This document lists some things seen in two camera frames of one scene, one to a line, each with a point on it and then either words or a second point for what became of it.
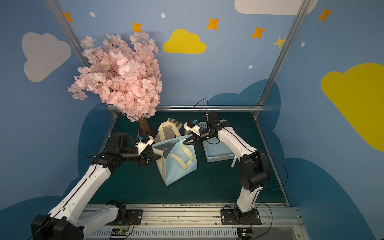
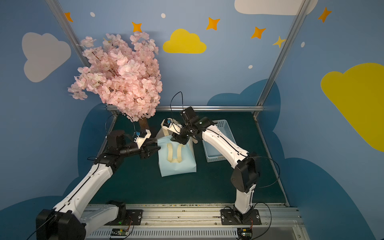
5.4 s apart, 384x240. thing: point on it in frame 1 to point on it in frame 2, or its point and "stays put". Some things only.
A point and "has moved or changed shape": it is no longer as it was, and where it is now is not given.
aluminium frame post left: [56, 9] stays put
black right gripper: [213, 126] to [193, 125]
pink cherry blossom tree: [126, 74] stays put
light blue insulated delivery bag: [177, 159] has moved or changed shape
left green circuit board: [119, 232] stays put
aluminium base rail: [203, 221] stays put
